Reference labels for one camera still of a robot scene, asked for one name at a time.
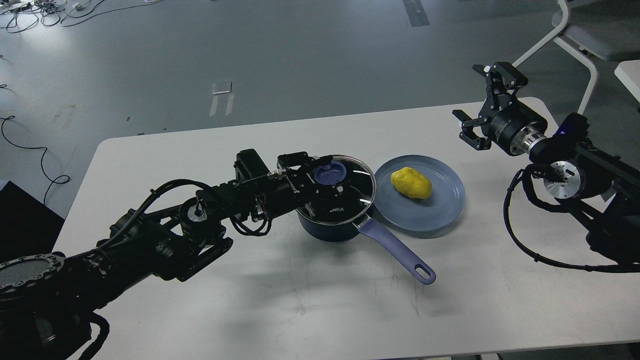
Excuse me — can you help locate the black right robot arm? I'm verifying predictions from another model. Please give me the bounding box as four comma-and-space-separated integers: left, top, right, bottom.
452, 61, 640, 274

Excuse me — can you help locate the black box at left edge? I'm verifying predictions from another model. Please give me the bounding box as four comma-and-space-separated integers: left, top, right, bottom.
0, 179, 65, 262

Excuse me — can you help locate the white table corner right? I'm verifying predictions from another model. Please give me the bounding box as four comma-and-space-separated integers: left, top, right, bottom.
614, 59, 640, 103

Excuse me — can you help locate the yellow potato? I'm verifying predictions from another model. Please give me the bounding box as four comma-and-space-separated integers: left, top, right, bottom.
390, 167, 433, 199

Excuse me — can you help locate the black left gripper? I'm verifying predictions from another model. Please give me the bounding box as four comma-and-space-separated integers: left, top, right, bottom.
260, 152, 345, 220

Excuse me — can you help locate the dark blue saucepan purple handle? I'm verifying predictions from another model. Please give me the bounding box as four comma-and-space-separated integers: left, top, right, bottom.
295, 154, 437, 286

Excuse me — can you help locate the white grey office chair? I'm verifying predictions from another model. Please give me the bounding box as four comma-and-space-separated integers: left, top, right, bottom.
513, 0, 640, 115

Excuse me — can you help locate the floor cable bundle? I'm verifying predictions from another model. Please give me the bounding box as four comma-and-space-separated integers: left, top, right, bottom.
0, 0, 161, 34

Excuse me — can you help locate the blue grey plate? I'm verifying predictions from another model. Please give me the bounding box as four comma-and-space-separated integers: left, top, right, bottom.
374, 154, 466, 233

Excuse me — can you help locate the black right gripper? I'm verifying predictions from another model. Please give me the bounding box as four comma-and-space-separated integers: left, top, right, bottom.
452, 62, 548, 157

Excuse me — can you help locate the black floor cable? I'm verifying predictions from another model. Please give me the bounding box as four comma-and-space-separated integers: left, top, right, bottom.
0, 115, 71, 206

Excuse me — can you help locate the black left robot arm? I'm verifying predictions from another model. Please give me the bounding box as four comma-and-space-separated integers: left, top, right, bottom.
1, 149, 339, 360

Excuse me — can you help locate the glass pot lid purple knob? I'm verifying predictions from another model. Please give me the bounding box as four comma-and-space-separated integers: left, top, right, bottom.
300, 154, 377, 224

